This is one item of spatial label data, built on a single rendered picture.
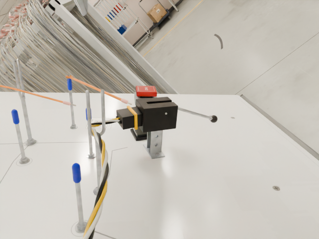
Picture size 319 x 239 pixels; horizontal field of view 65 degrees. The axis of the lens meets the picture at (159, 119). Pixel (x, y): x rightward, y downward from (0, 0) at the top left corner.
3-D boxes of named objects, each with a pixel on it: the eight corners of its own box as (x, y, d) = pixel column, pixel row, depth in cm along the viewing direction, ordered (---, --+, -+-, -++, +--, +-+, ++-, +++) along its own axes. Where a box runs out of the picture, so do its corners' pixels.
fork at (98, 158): (106, 185, 34) (102, 86, 28) (108, 194, 33) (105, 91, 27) (91, 188, 33) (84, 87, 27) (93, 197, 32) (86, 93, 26)
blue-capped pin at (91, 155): (96, 158, 40) (94, 108, 36) (87, 159, 39) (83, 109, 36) (95, 153, 41) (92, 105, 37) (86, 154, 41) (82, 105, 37)
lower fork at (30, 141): (27, 139, 44) (11, 58, 37) (38, 139, 44) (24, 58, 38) (23, 145, 42) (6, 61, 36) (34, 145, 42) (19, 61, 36)
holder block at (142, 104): (176, 128, 40) (178, 105, 38) (143, 133, 38) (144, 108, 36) (165, 117, 43) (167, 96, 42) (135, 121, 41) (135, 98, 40)
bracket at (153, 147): (165, 157, 41) (167, 130, 39) (151, 159, 40) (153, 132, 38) (155, 143, 45) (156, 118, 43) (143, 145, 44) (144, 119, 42)
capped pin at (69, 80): (79, 127, 49) (74, 74, 44) (71, 130, 48) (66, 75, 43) (75, 124, 50) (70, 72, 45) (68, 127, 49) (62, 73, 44)
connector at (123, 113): (151, 124, 39) (151, 112, 38) (121, 130, 37) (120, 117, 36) (144, 116, 41) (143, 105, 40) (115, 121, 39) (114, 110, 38)
